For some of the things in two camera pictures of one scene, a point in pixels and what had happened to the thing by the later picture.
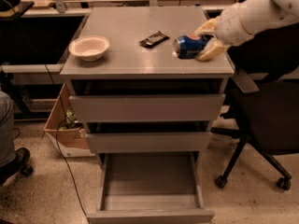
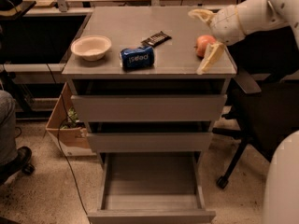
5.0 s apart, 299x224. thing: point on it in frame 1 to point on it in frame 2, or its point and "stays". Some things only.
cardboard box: (62, 127) stays
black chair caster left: (26, 170) stays
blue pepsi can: (188, 47) to (136, 58)
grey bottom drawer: (149, 187) stays
